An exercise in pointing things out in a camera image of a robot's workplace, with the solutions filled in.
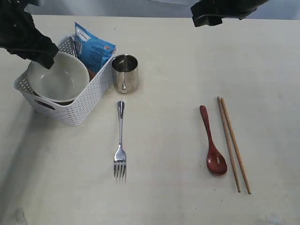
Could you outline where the shiny steel cup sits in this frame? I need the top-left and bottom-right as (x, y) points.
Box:
(111, 54), (138, 94)

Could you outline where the brown round plate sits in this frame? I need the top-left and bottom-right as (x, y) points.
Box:
(29, 71), (88, 105)

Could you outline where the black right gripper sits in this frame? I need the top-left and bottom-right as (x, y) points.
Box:
(190, 0), (268, 27)

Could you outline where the red-brown wooden spoon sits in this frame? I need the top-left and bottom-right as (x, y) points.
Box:
(199, 105), (227, 175)

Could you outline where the steel spoon long handle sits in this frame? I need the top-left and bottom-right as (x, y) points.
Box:
(113, 101), (127, 183)

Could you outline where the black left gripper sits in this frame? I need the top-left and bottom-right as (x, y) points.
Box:
(0, 0), (59, 69)

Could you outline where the wooden chopstick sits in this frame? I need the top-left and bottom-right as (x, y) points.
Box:
(221, 98), (252, 195)
(217, 97), (241, 193)

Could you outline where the white ceramic bowl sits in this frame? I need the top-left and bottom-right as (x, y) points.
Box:
(26, 52), (90, 103)

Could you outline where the white curtain backdrop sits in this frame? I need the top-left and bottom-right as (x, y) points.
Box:
(25, 0), (300, 20)

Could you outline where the white perforated plastic basket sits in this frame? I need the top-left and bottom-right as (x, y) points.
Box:
(14, 47), (117, 127)

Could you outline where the blue snack packet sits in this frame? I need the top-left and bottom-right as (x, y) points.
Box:
(74, 22), (116, 73)

